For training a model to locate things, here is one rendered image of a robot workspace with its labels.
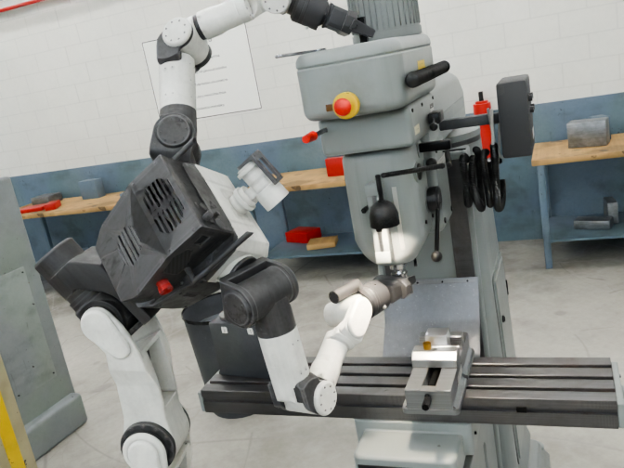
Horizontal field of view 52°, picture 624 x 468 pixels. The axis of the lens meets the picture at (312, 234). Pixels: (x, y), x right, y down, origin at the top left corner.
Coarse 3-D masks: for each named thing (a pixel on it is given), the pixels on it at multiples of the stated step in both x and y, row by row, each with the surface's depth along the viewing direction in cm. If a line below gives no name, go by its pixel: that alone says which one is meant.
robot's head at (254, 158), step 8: (256, 152) 144; (248, 160) 143; (256, 160) 143; (264, 160) 145; (240, 168) 145; (248, 168) 144; (264, 168) 143; (272, 168) 145; (272, 176) 144; (280, 176) 146
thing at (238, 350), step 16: (224, 320) 205; (224, 336) 205; (240, 336) 201; (256, 336) 198; (224, 352) 207; (240, 352) 203; (256, 352) 200; (224, 368) 209; (240, 368) 206; (256, 368) 202
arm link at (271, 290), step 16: (272, 272) 139; (256, 288) 134; (272, 288) 136; (288, 288) 139; (256, 304) 133; (272, 304) 136; (288, 304) 140; (272, 320) 137; (288, 320) 139; (272, 336) 138
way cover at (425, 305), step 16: (416, 288) 218; (432, 288) 216; (448, 288) 214; (464, 288) 212; (400, 304) 219; (416, 304) 217; (432, 304) 215; (448, 304) 213; (464, 304) 211; (400, 320) 218; (416, 320) 216; (432, 320) 214; (448, 320) 212; (464, 320) 210; (384, 336) 218; (400, 336) 216; (416, 336) 214; (384, 352) 215; (400, 352) 213
